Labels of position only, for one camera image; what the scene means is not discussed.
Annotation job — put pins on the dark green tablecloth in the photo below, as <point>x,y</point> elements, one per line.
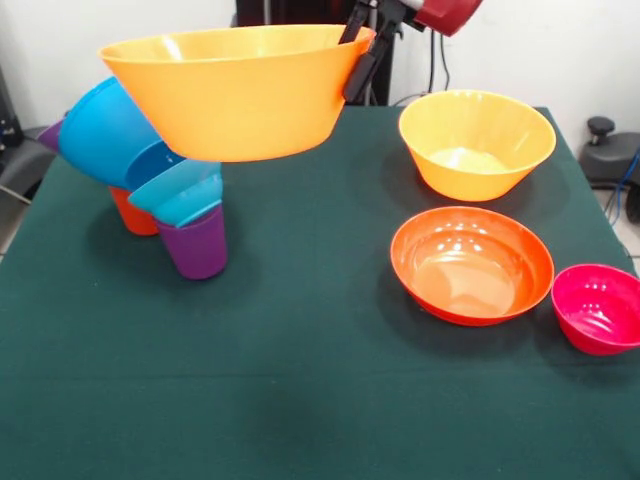
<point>300,300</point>

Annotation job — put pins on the large blue bowl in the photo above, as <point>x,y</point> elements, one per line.
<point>105,135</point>

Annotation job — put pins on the small blue bowl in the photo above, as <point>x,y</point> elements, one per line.
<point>185,195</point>

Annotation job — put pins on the orange cup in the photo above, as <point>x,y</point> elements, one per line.
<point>132,217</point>

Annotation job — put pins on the pink bowl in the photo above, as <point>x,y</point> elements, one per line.
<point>600,310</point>

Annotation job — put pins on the large orange bowl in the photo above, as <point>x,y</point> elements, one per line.
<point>235,100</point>
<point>475,145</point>

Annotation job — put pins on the black pedestal leg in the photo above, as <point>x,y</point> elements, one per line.
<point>20,160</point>
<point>607,155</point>

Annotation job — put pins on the purple cup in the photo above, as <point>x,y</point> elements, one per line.
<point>197,250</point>

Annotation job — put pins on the red-orange bowl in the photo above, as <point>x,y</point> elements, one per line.
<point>470,265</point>

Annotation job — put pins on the purple bowl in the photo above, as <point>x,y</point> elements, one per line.
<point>50,137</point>

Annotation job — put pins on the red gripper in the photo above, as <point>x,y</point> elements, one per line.
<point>447,15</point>

